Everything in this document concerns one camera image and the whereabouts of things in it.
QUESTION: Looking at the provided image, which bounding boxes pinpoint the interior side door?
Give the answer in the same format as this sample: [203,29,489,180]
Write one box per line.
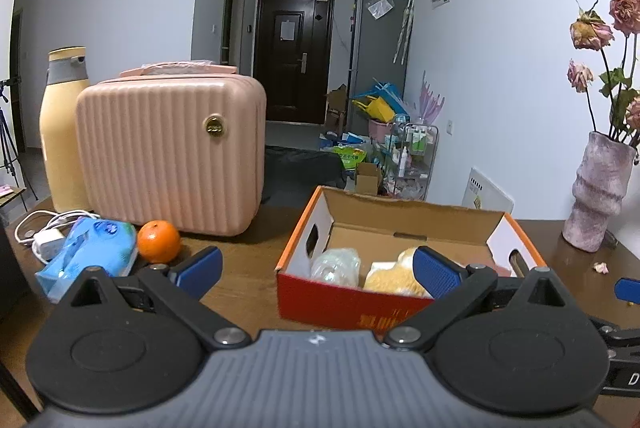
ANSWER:
[220,0,248,68]

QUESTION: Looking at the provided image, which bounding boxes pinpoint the pink ribbed suitcase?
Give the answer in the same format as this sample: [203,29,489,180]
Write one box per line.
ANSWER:
[76,62,268,237]

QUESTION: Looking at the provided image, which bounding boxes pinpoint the clear plastic bag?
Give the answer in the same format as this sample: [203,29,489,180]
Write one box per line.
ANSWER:
[310,248,362,288]

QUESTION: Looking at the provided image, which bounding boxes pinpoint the orange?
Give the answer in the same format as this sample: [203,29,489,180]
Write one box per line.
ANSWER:
[137,219,182,264]

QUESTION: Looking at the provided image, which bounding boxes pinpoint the purple ceramic vase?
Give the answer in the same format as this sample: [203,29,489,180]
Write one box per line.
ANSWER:
[561,131,638,253]

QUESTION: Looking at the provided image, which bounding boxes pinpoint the pink feather wall decoration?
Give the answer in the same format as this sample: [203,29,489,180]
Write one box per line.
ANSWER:
[416,69,446,124]

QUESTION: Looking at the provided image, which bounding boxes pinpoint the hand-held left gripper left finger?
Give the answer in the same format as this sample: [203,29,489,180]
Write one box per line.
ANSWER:
[70,246,252,351]

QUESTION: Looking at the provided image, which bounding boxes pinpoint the cream thermos bottle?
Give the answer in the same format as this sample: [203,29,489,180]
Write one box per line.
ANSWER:
[39,47,93,213]

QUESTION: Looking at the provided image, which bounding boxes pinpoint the brown cardboard box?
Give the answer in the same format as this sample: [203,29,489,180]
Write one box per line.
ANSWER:
[325,84,349,134]

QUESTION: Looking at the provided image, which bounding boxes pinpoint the grey refrigerator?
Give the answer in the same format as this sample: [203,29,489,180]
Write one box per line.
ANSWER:
[346,0,415,144]

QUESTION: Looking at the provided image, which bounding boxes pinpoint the blue tissue pack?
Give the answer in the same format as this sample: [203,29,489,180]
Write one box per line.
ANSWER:
[35,217,138,304]

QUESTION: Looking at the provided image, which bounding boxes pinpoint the dried pink roses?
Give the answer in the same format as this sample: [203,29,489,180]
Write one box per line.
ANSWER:
[566,0,640,148]

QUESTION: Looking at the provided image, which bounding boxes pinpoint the pink bucket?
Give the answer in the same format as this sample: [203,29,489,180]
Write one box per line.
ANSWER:
[368,118,396,144]

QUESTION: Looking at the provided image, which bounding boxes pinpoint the black tripod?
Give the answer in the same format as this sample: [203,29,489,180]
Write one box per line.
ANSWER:
[0,78,38,201]

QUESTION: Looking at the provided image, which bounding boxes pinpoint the white board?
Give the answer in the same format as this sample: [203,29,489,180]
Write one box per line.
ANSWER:
[461,165,516,215]

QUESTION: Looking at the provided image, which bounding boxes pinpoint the small open cardboard box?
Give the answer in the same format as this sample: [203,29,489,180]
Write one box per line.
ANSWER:
[354,162,383,195]

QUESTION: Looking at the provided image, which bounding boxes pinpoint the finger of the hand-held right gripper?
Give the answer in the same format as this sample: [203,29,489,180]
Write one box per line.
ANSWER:
[589,314,640,351]
[614,277,640,305]

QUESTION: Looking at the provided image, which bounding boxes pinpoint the red cardboard box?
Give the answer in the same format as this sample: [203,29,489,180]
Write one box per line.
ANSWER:
[274,185,548,334]

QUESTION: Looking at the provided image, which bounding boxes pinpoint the green snack bag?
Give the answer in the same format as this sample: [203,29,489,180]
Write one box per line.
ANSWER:
[334,145,368,171]

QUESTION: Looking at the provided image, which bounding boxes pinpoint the wire trolley rack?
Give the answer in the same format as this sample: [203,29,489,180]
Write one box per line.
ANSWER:
[382,121,440,201]

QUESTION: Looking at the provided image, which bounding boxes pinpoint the white charger with cable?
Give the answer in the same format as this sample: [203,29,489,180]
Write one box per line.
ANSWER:
[14,209,83,265]

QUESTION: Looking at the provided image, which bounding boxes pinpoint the blue and yellow bags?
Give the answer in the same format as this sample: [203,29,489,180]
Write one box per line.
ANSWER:
[350,78,413,124]

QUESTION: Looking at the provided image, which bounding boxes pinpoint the black floor bag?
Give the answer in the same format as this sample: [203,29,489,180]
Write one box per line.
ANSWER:
[262,145,348,206]

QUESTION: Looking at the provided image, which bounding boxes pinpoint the dark wooden entrance door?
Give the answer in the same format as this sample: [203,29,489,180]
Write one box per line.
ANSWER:
[253,0,335,125]

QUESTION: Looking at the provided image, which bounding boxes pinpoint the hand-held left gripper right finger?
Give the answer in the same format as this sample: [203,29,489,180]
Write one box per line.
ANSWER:
[382,247,569,352]

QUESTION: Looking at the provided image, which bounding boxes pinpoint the white folded umbrella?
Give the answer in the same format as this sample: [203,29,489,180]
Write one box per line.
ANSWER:
[392,0,416,65]

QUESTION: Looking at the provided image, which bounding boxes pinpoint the yellow and white plush toy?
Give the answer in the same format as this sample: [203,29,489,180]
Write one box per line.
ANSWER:
[362,247,435,300]

